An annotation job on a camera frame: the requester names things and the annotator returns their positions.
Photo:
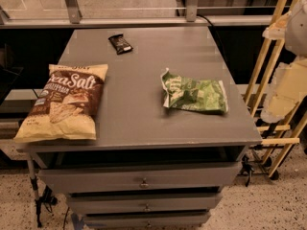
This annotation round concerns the brown sea salt chip bag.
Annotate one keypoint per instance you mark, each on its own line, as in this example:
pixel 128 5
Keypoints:
pixel 67 105

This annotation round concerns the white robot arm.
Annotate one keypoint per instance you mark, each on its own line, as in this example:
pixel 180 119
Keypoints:
pixel 296 31

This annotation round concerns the small dark snack bar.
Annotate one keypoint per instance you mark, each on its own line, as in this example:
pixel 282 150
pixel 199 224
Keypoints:
pixel 120 44

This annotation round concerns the yellow wooden rack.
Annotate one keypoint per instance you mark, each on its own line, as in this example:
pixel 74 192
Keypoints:
pixel 274 142

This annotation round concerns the grey drawer cabinet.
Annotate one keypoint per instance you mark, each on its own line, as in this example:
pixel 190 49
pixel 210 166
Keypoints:
pixel 134 129

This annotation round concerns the green jalapeno chip bag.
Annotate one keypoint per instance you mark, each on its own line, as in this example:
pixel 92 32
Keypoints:
pixel 184 93

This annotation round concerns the grey drawer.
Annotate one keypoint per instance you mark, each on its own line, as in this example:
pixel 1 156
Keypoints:
pixel 94 180
pixel 148 220
pixel 114 204

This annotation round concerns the metal railing frame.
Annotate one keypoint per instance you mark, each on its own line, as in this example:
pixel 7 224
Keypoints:
pixel 116 13

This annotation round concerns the black tripod stand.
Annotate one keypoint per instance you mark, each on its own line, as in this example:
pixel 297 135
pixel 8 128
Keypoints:
pixel 47 199

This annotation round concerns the bottom grey drawer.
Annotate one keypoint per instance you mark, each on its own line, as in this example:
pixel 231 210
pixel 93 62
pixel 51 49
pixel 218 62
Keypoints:
pixel 148 220

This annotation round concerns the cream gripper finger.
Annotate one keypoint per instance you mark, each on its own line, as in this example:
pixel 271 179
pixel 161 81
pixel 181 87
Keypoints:
pixel 288 87
pixel 278 28

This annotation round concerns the top grey drawer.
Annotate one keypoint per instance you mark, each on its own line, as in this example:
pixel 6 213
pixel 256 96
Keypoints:
pixel 94 180

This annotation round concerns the middle grey drawer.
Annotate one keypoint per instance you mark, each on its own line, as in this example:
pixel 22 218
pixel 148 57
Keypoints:
pixel 114 204

